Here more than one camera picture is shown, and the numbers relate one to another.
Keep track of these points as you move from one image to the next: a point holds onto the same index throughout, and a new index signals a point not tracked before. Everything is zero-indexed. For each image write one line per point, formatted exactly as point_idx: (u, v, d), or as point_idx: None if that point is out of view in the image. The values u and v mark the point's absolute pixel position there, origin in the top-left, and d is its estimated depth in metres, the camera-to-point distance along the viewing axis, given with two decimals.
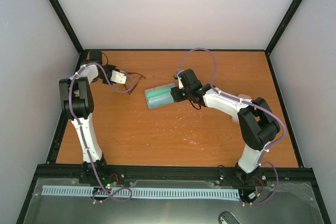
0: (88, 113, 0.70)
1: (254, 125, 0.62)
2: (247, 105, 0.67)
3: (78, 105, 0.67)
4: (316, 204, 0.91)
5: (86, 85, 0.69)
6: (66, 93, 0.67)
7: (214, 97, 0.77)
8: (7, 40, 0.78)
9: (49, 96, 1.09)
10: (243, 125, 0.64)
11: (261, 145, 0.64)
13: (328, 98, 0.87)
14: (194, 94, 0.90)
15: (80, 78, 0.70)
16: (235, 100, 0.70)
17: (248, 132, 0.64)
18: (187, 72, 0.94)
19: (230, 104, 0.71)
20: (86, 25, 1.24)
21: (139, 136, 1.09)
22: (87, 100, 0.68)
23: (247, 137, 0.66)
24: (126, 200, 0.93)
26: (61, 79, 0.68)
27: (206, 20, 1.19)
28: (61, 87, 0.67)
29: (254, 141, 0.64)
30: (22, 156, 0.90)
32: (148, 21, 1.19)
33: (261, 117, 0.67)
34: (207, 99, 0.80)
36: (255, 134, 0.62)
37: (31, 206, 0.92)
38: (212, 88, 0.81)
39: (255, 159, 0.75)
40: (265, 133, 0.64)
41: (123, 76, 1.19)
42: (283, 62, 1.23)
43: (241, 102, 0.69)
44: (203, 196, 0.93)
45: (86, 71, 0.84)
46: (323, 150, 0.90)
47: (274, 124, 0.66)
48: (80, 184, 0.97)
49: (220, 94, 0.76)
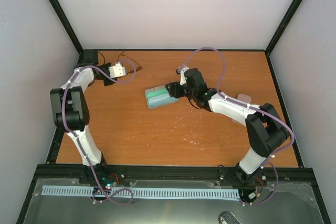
0: (83, 124, 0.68)
1: (262, 134, 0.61)
2: (254, 111, 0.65)
3: (72, 117, 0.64)
4: (316, 204, 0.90)
5: (80, 95, 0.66)
6: (59, 106, 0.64)
7: (220, 103, 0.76)
8: (7, 41, 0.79)
9: (49, 96, 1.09)
10: (252, 132, 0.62)
11: (269, 153, 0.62)
13: (328, 97, 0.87)
14: (198, 99, 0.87)
15: (73, 88, 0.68)
16: (243, 106, 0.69)
17: (255, 140, 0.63)
18: (195, 73, 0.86)
19: (237, 109, 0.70)
20: (86, 25, 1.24)
21: (139, 136, 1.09)
22: (82, 113, 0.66)
23: (255, 144, 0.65)
24: (126, 204, 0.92)
26: (52, 89, 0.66)
27: (206, 21, 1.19)
28: (52, 99, 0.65)
29: (262, 149, 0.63)
30: (22, 156, 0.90)
32: (148, 21, 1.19)
33: (269, 123, 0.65)
34: (213, 104, 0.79)
36: (263, 142, 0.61)
37: (31, 206, 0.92)
38: (218, 93, 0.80)
39: (259, 162, 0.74)
40: (273, 140, 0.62)
41: (120, 66, 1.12)
42: (283, 63, 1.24)
43: (249, 107, 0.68)
44: (203, 196, 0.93)
45: (81, 76, 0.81)
46: (323, 150, 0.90)
47: (283, 131, 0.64)
48: (80, 184, 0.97)
49: (226, 99, 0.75)
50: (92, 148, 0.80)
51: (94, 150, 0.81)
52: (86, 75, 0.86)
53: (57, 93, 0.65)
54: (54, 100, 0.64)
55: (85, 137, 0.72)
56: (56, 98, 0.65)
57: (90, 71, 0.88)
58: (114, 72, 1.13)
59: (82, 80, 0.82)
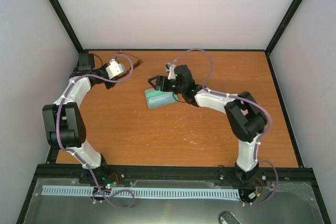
0: (79, 141, 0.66)
1: (240, 118, 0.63)
2: (234, 98, 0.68)
3: (67, 135, 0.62)
4: (316, 204, 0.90)
5: (75, 113, 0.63)
6: (52, 124, 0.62)
7: (203, 96, 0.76)
8: (7, 41, 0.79)
9: (48, 96, 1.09)
10: (231, 118, 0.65)
11: (249, 137, 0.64)
13: (328, 97, 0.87)
14: (187, 95, 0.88)
15: (67, 104, 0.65)
16: (223, 96, 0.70)
17: (235, 125, 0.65)
18: (184, 71, 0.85)
19: (218, 100, 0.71)
20: (86, 25, 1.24)
21: (139, 136, 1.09)
22: (77, 130, 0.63)
23: (236, 130, 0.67)
24: (126, 208, 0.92)
26: (45, 106, 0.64)
27: (206, 21, 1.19)
28: (45, 116, 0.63)
29: (242, 134, 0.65)
30: (22, 156, 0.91)
32: (148, 20, 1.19)
33: (249, 110, 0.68)
34: (198, 98, 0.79)
36: (242, 126, 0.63)
37: (31, 206, 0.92)
38: (203, 87, 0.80)
39: (250, 154, 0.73)
40: (253, 125, 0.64)
41: (116, 63, 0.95)
42: (283, 63, 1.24)
43: (228, 97, 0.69)
44: (203, 196, 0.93)
45: (76, 88, 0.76)
46: (323, 150, 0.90)
47: (261, 116, 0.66)
48: (80, 184, 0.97)
49: (210, 92, 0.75)
50: (90, 155, 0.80)
51: (91, 156, 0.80)
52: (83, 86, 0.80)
53: (50, 110, 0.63)
54: (48, 117, 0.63)
55: (84, 150, 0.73)
56: (49, 115, 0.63)
57: (86, 81, 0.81)
58: (112, 72, 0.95)
59: (79, 91, 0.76)
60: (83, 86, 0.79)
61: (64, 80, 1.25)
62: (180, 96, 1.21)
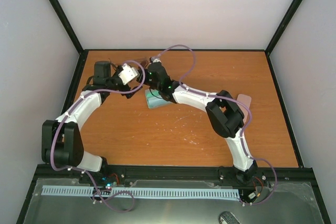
0: (72, 163, 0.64)
1: (221, 116, 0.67)
2: (213, 98, 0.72)
3: (61, 154, 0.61)
4: (316, 204, 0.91)
5: (73, 137, 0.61)
6: (48, 140, 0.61)
7: (183, 95, 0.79)
8: (7, 40, 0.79)
9: (48, 96, 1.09)
10: (212, 117, 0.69)
11: (230, 133, 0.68)
13: (328, 97, 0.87)
14: (164, 92, 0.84)
15: (69, 124, 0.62)
16: (202, 95, 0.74)
17: (217, 124, 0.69)
18: (158, 68, 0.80)
19: (198, 99, 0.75)
20: (86, 25, 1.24)
21: (139, 136, 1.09)
22: (72, 154, 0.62)
23: (217, 127, 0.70)
24: (126, 210, 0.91)
26: (46, 120, 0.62)
27: (206, 20, 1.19)
28: (44, 131, 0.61)
29: (223, 131, 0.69)
30: (22, 156, 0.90)
32: (148, 20, 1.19)
33: (226, 108, 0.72)
34: (177, 96, 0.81)
36: (223, 124, 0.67)
37: (31, 206, 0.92)
38: (180, 84, 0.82)
39: (240, 152, 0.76)
40: (233, 122, 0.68)
41: (129, 67, 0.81)
42: (283, 63, 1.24)
43: (208, 96, 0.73)
44: (203, 196, 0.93)
45: (84, 105, 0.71)
46: (323, 151, 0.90)
47: (238, 113, 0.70)
48: (80, 184, 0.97)
49: (188, 90, 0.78)
50: (90, 161, 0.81)
51: (91, 163, 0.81)
52: (93, 102, 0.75)
53: (50, 127, 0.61)
54: (46, 134, 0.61)
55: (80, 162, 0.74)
56: (48, 132, 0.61)
57: (97, 97, 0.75)
58: (126, 77, 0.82)
59: (85, 109, 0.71)
60: (92, 102, 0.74)
61: (64, 80, 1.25)
62: None
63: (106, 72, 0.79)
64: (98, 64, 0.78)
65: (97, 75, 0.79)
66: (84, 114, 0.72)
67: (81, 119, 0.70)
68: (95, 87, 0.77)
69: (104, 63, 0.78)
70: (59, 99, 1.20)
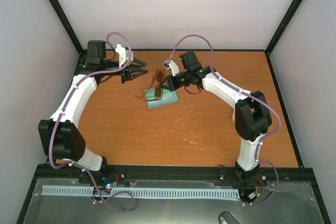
0: (75, 158, 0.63)
1: (249, 118, 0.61)
2: (246, 96, 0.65)
3: (63, 150, 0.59)
4: (316, 204, 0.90)
5: (71, 136, 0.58)
6: (47, 140, 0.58)
7: (213, 83, 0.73)
8: (7, 40, 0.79)
9: (47, 96, 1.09)
10: (238, 115, 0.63)
11: (250, 136, 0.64)
13: (328, 97, 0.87)
14: (193, 75, 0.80)
15: (64, 123, 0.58)
16: (235, 90, 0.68)
17: (242, 123, 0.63)
18: (188, 52, 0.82)
19: (229, 93, 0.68)
20: (86, 25, 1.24)
21: (139, 136, 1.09)
22: (73, 150, 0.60)
23: (240, 126, 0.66)
24: (125, 210, 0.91)
26: (41, 120, 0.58)
27: (206, 21, 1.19)
28: (41, 132, 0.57)
29: (245, 131, 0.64)
30: (21, 155, 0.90)
32: (148, 20, 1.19)
33: (256, 109, 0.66)
34: (206, 83, 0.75)
36: (248, 126, 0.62)
37: (31, 206, 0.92)
38: (212, 72, 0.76)
39: (251, 153, 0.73)
40: (259, 126, 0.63)
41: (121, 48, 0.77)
42: (283, 63, 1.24)
43: (240, 93, 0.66)
44: (203, 196, 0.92)
45: (79, 94, 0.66)
46: (324, 151, 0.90)
47: (267, 118, 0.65)
48: (80, 184, 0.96)
49: (221, 80, 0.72)
50: (90, 161, 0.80)
51: (91, 162, 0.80)
52: (88, 89, 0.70)
53: (46, 126, 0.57)
54: (43, 134, 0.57)
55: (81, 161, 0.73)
56: (44, 133, 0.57)
57: (91, 82, 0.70)
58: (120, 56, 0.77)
59: (81, 98, 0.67)
60: (87, 89, 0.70)
61: (64, 80, 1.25)
62: (180, 96, 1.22)
63: (100, 51, 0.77)
64: (91, 44, 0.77)
65: (92, 55, 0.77)
66: (81, 106, 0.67)
67: (78, 113, 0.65)
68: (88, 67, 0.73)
69: (97, 42, 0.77)
70: (59, 99, 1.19)
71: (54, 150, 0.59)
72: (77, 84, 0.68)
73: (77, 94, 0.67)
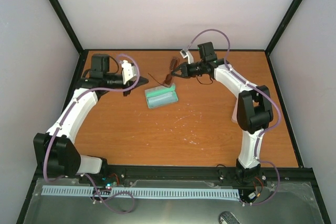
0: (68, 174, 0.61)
1: (250, 109, 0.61)
2: (251, 89, 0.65)
3: (56, 166, 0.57)
4: (316, 204, 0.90)
5: (65, 153, 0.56)
6: (41, 155, 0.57)
7: (223, 73, 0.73)
8: (7, 40, 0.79)
9: (47, 96, 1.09)
10: (240, 104, 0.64)
11: (249, 127, 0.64)
13: (328, 97, 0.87)
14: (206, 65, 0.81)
15: (61, 138, 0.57)
16: (241, 82, 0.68)
17: (243, 114, 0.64)
18: (206, 44, 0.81)
19: (235, 84, 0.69)
20: (86, 25, 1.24)
21: (139, 136, 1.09)
22: (66, 168, 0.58)
23: (241, 117, 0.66)
24: (124, 212, 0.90)
26: (37, 134, 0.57)
27: (206, 21, 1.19)
28: (36, 147, 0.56)
29: (245, 123, 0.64)
30: (21, 155, 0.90)
32: (148, 20, 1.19)
33: (259, 103, 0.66)
34: (217, 73, 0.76)
36: (248, 116, 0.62)
37: (31, 206, 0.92)
38: (225, 63, 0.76)
39: (249, 148, 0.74)
40: (259, 119, 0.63)
41: (128, 66, 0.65)
42: (283, 63, 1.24)
43: (247, 84, 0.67)
44: (203, 196, 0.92)
45: (77, 109, 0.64)
46: (324, 151, 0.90)
47: (268, 113, 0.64)
48: (80, 184, 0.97)
49: (231, 71, 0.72)
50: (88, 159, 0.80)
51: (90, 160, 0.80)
52: (88, 104, 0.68)
53: (41, 141, 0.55)
54: (39, 149, 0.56)
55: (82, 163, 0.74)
56: (40, 148, 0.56)
57: (92, 97, 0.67)
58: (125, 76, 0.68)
59: (79, 114, 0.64)
60: (87, 104, 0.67)
61: (64, 80, 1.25)
62: (180, 96, 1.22)
63: (104, 66, 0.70)
64: (95, 59, 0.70)
65: (94, 69, 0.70)
66: (80, 120, 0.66)
67: (76, 127, 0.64)
68: (90, 82, 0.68)
69: (102, 56, 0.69)
70: (59, 99, 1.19)
71: (49, 165, 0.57)
72: (77, 98, 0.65)
73: (76, 109, 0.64)
